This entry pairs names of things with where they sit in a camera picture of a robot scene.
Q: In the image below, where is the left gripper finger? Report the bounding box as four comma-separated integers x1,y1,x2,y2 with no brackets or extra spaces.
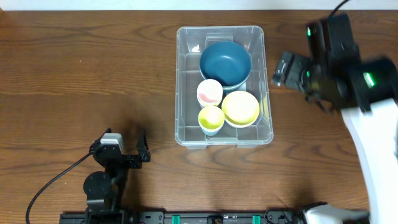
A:
93,128,111,145
136,130,150,157

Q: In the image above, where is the dark blue bowl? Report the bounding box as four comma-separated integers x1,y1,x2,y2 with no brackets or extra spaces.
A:
200,41,252,86
216,77,248,92

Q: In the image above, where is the yellow small bowl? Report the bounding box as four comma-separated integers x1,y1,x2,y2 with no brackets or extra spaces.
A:
221,91,260,124

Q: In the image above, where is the white small bowl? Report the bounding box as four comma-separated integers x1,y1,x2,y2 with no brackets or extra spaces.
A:
225,116,258,128

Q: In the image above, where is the blue cup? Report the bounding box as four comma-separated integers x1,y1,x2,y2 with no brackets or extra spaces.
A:
201,126,221,136

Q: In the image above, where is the yellow cup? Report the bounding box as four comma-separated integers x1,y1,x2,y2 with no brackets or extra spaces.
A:
198,106,225,130

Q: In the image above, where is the pink cup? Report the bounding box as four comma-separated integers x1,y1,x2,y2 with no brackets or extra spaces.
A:
197,79,223,103

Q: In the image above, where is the cream white cup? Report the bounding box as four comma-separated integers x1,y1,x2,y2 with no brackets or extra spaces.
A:
198,99,221,108

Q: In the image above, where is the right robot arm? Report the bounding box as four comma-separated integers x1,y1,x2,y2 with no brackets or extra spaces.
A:
272,12,397,223

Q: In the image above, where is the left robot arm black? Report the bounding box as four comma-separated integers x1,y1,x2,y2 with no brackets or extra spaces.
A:
83,128,150,223

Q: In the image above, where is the clear plastic storage container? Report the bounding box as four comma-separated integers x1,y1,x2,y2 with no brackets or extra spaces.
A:
175,26,274,149

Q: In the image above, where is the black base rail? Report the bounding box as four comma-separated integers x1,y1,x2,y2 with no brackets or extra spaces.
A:
59,210,306,224

